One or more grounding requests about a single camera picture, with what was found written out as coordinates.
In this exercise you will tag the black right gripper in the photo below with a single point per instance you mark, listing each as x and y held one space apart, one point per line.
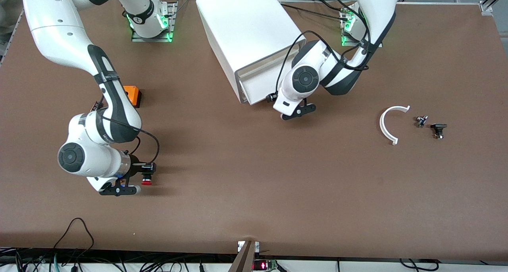
136 169

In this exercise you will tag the red push button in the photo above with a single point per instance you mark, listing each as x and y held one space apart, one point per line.
147 181

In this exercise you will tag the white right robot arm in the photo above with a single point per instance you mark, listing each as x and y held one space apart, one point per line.
59 30

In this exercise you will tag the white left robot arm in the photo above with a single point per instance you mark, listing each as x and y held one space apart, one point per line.
305 79

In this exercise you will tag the white uppermost cabinet drawer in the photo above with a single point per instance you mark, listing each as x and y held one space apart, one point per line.
258 65

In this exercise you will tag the white drawer cabinet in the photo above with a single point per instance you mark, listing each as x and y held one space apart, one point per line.
238 22

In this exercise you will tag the small black contact block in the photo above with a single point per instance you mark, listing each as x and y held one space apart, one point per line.
96 104

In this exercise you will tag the white curved plastic piece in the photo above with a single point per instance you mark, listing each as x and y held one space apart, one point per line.
381 125

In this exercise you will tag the device with red light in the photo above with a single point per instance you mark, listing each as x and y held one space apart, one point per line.
260 265

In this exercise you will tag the orange button enclosure box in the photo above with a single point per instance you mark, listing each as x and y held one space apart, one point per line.
133 93

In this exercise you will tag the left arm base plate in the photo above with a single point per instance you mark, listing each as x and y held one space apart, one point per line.
346 42

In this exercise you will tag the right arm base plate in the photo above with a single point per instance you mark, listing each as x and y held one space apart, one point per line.
137 39

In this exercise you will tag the camera mount post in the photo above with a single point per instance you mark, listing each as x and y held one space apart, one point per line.
244 260

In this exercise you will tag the small grey switch part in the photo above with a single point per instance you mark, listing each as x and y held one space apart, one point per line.
420 121

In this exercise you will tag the black switch part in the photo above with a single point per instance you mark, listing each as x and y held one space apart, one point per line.
438 126

